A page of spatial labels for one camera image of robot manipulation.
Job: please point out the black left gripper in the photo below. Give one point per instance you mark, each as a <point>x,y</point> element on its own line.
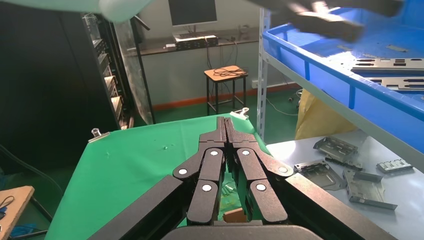
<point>364,6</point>

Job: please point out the flat grey stamped metal plate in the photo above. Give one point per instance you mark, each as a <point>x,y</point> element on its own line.
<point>318,175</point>

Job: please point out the blue plastic tray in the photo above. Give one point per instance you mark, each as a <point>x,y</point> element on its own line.
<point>381,109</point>

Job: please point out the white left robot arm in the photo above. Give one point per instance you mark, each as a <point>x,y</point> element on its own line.
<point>66,6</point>

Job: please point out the dark computer monitor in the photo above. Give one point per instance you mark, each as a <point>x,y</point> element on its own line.
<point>192,11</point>

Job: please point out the white slotted steel shelf post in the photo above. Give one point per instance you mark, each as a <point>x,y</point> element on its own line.
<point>262,82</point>

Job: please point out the dark wall desk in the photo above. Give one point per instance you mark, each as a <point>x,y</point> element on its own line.
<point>232,38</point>

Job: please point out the small wooden side table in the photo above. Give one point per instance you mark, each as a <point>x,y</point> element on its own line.
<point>13,212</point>

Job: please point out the wooden top black stool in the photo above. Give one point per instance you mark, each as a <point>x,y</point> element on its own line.
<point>212,74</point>

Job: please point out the small dark metal strip part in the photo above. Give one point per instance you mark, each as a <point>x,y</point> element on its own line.
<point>344,163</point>

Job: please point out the small slotted metal connector shield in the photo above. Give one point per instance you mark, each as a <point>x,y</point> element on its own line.
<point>394,165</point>

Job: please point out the yellow woven bag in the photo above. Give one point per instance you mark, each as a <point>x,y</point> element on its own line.
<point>318,119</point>

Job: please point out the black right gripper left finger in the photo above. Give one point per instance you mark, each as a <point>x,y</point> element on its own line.
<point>208,165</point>

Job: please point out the black desktop electronics box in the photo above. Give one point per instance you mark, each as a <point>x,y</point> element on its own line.
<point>195,42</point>

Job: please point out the shallow brown cardboard box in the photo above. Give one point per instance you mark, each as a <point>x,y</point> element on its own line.
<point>233,216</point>

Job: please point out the green table cloth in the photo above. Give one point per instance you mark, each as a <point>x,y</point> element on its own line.
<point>132,172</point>

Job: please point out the black server rack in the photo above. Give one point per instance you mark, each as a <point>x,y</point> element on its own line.
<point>106,82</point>

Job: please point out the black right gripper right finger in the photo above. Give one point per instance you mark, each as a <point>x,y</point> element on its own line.
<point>251,165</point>

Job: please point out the silver binder clip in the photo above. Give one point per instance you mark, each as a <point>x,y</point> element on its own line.
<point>97,136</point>
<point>240,114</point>

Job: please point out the white metal shelf board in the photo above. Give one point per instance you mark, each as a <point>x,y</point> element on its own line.
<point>364,123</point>

